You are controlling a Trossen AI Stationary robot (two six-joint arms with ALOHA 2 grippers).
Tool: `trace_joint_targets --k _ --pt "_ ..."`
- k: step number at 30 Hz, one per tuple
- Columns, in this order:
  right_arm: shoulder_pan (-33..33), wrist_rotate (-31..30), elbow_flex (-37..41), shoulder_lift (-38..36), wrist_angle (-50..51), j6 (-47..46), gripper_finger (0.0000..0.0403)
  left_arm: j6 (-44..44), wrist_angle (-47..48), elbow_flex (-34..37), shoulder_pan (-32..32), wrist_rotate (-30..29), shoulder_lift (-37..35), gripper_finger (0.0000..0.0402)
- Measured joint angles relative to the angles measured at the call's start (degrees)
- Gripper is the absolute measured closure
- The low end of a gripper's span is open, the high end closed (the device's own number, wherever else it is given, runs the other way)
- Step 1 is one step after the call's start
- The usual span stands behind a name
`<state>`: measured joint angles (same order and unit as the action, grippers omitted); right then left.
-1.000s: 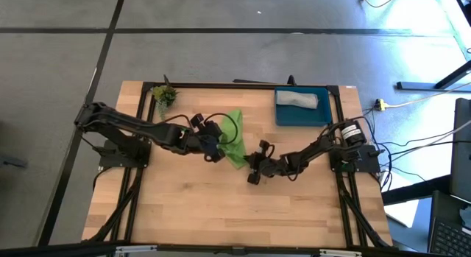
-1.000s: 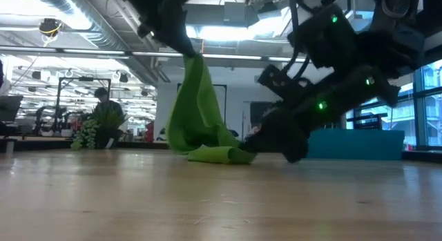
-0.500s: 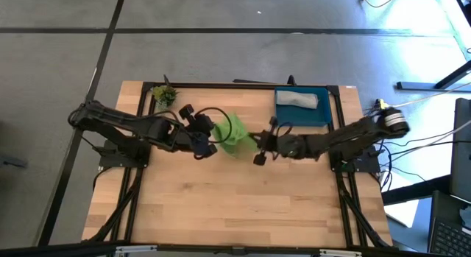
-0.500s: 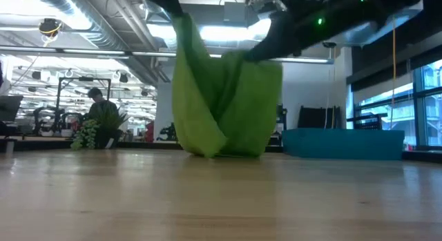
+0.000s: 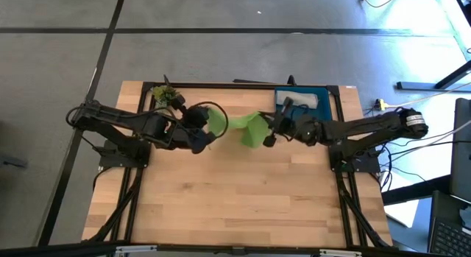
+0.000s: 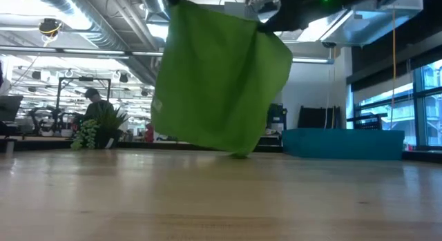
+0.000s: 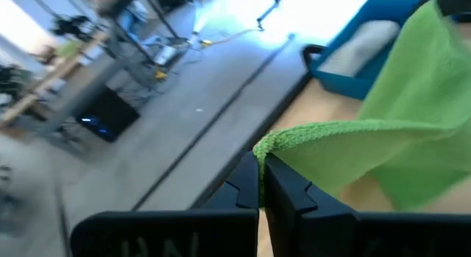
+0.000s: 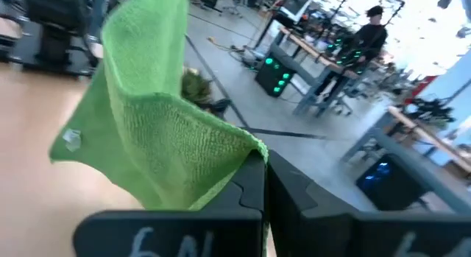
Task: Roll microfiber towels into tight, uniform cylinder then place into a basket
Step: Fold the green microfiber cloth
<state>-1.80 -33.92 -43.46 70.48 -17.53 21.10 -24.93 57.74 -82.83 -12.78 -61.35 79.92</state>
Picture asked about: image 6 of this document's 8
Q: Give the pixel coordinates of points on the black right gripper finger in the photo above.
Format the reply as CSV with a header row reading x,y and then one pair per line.
x,y
269,27

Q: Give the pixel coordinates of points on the green microfiber towel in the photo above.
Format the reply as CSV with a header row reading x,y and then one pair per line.
x,y
214,89

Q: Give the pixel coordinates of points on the teal rectangular basket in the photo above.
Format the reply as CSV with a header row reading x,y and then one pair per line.
x,y
342,144

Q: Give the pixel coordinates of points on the black equipment cart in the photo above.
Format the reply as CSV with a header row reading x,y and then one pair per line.
x,y
278,116

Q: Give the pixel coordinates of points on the black folded panel stack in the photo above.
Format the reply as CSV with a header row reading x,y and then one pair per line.
x,y
317,117

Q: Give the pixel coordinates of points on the black perforated rack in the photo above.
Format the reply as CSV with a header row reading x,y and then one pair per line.
x,y
369,123

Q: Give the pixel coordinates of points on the person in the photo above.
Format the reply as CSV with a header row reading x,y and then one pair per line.
x,y
98,110

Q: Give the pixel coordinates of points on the red object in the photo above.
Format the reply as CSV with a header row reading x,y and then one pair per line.
x,y
149,132

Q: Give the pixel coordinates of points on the artificial green potted plant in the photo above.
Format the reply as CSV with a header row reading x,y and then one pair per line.
x,y
107,127

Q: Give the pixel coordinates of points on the blue framed window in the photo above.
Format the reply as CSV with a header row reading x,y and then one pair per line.
x,y
419,110

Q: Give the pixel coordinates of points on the black computer monitor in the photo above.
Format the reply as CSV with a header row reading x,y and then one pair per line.
x,y
9,108

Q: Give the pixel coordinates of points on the silver rectangular ventilation duct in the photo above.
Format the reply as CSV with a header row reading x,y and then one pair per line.
x,y
366,27

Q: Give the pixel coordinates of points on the silver spiral ventilation duct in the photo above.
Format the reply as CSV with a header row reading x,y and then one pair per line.
x,y
103,34

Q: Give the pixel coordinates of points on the black aluminium table frame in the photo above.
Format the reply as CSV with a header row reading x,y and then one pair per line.
x,y
145,145

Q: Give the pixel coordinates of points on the black gantry frame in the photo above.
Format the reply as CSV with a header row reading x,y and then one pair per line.
x,y
58,99

